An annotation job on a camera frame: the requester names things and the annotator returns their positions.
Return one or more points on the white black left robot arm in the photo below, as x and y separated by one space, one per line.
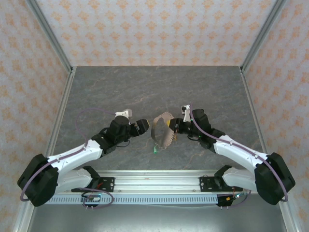
77 154

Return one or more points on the small green circuit board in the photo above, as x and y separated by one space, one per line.
235 196
93 198

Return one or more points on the wide aluminium base rail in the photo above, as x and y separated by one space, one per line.
157 183

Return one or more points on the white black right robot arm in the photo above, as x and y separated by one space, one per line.
236 152

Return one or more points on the aluminium table side rail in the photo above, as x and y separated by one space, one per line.
252 108
60 108

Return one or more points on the grey metal shelf panel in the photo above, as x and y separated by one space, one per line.
154 220

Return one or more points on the aluminium frame post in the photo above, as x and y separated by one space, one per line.
51 36
261 36

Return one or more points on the aluminium frame leg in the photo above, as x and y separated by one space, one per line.
289 220
23 220

